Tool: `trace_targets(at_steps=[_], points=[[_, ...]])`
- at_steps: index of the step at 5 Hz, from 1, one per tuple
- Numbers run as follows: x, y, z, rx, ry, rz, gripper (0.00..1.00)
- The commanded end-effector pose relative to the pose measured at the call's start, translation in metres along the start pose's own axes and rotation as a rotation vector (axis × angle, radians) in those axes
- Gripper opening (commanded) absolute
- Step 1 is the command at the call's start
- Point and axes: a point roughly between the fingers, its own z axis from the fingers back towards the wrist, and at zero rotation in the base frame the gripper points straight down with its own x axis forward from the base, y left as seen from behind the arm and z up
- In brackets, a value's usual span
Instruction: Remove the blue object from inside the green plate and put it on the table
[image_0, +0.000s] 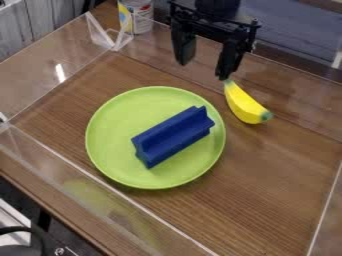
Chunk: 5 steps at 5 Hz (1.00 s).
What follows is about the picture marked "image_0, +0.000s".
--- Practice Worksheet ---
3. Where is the clear acrylic enclosure wall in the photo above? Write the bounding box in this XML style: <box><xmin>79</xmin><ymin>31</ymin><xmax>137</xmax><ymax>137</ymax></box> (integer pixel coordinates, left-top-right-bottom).
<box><xmin>0</xmin><ymin>14</ymin><xmax>218</xmax><ymax>256</ymax></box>

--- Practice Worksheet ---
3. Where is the green round plate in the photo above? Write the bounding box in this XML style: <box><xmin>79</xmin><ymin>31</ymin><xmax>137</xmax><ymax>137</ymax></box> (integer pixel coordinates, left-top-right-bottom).
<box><xmin>86</xmin><ymin>86</ymin><xmax>226</xmax><ymax>190</ymax></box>

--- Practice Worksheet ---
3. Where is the yellow toy banana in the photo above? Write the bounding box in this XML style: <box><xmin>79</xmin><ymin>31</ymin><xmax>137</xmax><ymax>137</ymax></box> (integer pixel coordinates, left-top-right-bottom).
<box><xmin>225</xmin><ymin>80</ymin><xmax>273</xmax><ymax>125</ymax></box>

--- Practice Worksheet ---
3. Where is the black cable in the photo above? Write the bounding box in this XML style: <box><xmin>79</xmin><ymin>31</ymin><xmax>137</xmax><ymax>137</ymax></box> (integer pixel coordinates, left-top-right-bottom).
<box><xmin>0</xmin><ymin>225</ymin><xmax>46</xmax><ymax>256</ymax></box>

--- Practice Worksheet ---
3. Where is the blue block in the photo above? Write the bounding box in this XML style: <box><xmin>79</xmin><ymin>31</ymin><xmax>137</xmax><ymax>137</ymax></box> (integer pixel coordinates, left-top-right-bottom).
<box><xmin>131</xmin><ymin>106</ymin><xmax>215</xmax><ymax>169</ymax></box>

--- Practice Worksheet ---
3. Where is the white yellow can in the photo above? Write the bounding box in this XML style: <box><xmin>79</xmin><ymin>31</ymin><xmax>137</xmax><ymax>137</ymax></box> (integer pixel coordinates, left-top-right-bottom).
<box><xmin>118</xmin><ymin>0</ymin><xmax>154</xmax><ymax>35</ymax></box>

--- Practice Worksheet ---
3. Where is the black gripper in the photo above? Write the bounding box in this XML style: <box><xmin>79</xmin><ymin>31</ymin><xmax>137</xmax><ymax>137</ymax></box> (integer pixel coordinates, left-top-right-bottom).
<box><xmin>169</xmin><ymin>0</ymin><xmax>261</xmax><ymax>81</ymax></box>

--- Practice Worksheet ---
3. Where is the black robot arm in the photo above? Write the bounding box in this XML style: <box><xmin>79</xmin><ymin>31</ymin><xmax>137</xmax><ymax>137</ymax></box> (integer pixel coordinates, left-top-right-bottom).
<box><xmin>169</xmin><ymin>0</ymin><xmax>262</xmax><ymax>81</ymax></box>

